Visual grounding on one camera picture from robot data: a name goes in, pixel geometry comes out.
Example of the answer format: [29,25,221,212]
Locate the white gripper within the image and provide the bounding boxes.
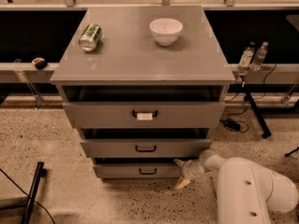
[174,159,205,189]

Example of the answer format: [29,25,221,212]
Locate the grey bottom drawer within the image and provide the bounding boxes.
[93,163,180,179]

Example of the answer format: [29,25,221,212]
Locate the grey drawer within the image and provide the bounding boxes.
[81,139,211,158]
[93,163,180,179]
[64,102,224,129]

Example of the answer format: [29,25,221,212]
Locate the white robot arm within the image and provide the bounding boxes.
[175,149,298,224]

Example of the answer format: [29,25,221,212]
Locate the grey top drawer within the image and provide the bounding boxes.
[64,102,224,129]

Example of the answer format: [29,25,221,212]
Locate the grey middle drawer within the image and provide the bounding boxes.
[81,139,211,158]

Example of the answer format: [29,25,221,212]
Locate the grey drawer cabinet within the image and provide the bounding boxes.
[50,5,236,180]

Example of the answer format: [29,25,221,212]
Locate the black stand leg right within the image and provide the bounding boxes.
[242,86,272,139]

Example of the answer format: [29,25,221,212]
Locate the left clear plastic bottle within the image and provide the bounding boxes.
[237,42,256,74]

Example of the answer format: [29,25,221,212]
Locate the clear plastic bottle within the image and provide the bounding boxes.
[249,42,269,71]
[237,42,256,74]

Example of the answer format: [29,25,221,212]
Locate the right clear plastic bottle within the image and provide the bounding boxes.
[249,42,269,71]

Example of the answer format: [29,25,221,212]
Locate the black tripod leg left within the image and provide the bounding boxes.
[21,161,47,224]

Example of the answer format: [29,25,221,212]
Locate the white ceramic bowl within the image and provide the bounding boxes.
[149,18,183,46]

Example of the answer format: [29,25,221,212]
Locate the green soda can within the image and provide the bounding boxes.
[78,23,102,52]

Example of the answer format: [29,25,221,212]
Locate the black yellow tape measure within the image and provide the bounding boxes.
[32,57,48,70]

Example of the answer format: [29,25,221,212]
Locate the black power adapter with cable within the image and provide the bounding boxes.
[220,106,249,133]

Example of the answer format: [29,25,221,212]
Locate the grey metal rail shelf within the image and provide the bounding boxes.
[0,63,59,83]

